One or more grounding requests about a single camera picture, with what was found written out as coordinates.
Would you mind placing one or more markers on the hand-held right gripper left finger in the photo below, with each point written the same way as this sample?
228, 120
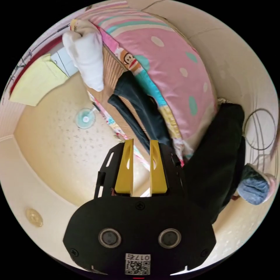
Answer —
125, 175

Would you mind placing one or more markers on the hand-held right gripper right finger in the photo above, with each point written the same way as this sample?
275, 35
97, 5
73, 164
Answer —
158, 177

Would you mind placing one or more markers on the black pants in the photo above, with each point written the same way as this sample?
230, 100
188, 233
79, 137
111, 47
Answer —
140, 105

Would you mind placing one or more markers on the pile of clothes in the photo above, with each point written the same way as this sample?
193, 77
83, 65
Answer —
253, 188

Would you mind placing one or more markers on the pink dotted folded quilt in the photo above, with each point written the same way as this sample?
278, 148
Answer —
175, 65

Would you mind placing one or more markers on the white pillow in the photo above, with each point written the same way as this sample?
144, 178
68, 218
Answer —
87, 59

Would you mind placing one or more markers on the yellow curtain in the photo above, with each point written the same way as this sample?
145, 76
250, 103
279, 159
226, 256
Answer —
35, 81

